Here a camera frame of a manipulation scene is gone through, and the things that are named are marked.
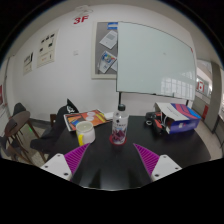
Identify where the blue and white carton box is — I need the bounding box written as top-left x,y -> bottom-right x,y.
153,101 -> 203,135

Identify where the round brown side table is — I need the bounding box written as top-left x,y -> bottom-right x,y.
4,110 -> 41,161

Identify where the clear black-capped drink bottle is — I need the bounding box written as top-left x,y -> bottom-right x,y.
111,103 -> 130,145

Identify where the flat round red coaster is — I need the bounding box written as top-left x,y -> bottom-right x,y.
109,133 -> 128,147

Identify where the brown wooden chair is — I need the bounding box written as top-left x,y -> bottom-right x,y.
49,113 -> 58,128

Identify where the red and white flag sign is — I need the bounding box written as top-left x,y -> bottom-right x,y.
196,81 -> 205,93

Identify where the red floor number sign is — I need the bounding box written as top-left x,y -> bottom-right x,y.
73,14 -> 90,25

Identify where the small white wall poster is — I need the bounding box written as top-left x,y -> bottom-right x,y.
22,51 -> 34,76

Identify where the large glass whiteboard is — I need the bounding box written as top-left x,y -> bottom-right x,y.
115,21 -> 197,101

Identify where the grey framed notice board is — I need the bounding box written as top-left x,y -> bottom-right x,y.
91,21 -> 119,80

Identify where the small white flat box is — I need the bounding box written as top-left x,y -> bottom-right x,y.
103,111 -> 116,121

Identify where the black and red device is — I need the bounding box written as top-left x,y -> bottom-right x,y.
144,111 -> 168,134

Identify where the large white wall poster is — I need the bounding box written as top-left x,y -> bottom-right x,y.
36,29 -> 60,69

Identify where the colourful printed book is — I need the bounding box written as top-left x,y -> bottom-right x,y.
63,108 -> 112,132

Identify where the dark padded chair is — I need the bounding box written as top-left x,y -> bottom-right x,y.
12,102 -> 27,118

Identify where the white mug with yellow handle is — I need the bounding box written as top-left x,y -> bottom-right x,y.
75,120 -> 96,147

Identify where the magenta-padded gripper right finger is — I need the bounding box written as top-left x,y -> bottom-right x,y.
133,143 -> 183,186

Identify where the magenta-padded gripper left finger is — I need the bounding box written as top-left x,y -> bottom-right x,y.
39,142 -> 93,185

